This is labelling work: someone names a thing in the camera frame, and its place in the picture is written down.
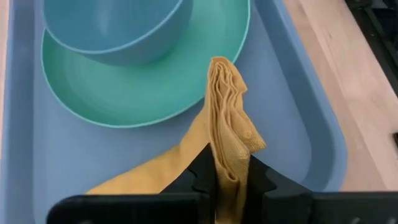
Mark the blue plastic bowl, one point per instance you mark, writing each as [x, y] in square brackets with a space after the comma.
[109, 25]

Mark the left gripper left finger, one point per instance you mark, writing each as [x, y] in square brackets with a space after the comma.
[199, 177]

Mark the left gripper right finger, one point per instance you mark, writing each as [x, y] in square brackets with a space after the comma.
[264, 180]

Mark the teal round plate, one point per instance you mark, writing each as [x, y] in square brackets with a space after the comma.
[124, 93]

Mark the blue plastic serving tray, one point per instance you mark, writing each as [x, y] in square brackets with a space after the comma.
[93, 161]

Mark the black aluminium table frame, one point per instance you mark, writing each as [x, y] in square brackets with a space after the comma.
[379, 31]

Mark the yellow cloth napkin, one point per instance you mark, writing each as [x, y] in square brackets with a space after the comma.
[230, 124]

